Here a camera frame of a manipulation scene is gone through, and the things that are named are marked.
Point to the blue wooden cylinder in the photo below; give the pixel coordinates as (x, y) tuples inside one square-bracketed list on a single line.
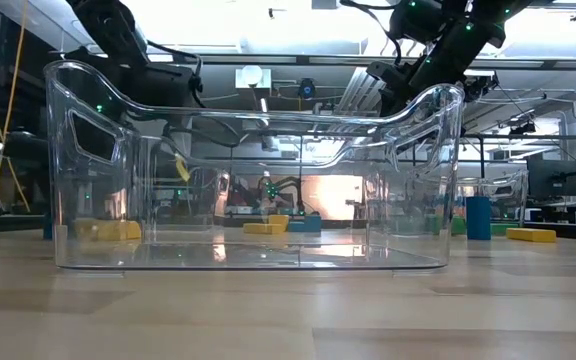
[(478, 217)]

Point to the green wooden block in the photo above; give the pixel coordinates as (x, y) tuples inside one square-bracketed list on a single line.
[(505, 229)]

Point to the clear plastic bin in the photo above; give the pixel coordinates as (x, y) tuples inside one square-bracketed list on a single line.
[(248, 255), (508, 200)]

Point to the yellow wooden cube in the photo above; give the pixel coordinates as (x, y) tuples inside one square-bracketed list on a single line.
[(120, 231), (87, 230)]

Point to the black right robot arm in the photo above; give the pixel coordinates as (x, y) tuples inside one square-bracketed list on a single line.
[(458, 50)]

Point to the yellow wooden block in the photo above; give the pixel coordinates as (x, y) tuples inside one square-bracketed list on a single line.
[(532, 235), (263, 229), (279, 221)]

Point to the black monitor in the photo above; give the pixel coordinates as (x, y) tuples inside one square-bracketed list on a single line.
[(553, 177)]

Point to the small blue wooden block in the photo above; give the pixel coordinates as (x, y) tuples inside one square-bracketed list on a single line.
[(48, 227)]

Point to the green wooden cube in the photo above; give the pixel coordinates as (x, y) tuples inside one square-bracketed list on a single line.
[(459, 226)]

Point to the blue wooden cube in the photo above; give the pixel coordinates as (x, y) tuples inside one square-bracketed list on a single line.
[(313, 224)]

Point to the yellow tag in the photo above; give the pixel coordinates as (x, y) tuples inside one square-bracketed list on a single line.
[(183, 169)]

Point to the white round lamp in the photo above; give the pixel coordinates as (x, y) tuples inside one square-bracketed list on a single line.
[(252, 76)]

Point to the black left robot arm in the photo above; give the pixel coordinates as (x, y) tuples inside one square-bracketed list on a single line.
[(113, 30)]

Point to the small blue device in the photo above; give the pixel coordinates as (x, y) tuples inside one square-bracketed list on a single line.
[(307, 89)]

